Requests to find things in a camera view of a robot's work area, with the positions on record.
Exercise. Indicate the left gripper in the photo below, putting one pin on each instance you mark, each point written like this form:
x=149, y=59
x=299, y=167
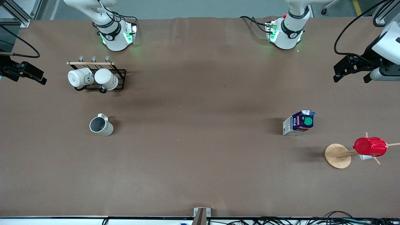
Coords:
x=367, y=59

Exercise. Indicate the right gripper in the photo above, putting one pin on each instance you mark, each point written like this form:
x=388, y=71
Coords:
x=7, y=69

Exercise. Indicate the blue milk carton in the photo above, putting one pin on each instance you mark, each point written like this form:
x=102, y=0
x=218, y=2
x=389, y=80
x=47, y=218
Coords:
x=298, y=123

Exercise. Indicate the white mug grey interior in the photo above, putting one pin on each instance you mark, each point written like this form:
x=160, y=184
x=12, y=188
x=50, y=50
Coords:
x=103, y=126

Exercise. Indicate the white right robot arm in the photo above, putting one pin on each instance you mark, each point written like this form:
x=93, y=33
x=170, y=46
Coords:
x=114, y=37

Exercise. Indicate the red plastic cup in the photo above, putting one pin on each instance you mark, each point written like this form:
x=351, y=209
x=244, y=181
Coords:
x=370, y=147

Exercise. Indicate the small white cup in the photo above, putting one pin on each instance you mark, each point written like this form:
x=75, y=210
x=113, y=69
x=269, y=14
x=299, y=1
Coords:
x=365, y=157

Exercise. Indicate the office chair caster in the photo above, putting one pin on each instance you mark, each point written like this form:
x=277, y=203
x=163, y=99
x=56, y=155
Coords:
x=328, y=9

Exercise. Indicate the wooden mug tree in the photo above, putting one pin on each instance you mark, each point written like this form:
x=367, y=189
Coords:
x=337, y=156

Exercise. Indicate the aluminium frame profile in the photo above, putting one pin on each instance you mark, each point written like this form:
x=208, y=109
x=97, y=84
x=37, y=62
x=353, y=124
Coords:
x=18, y=14

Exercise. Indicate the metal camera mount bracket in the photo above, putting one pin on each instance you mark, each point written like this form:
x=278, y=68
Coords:
x=201, y=215

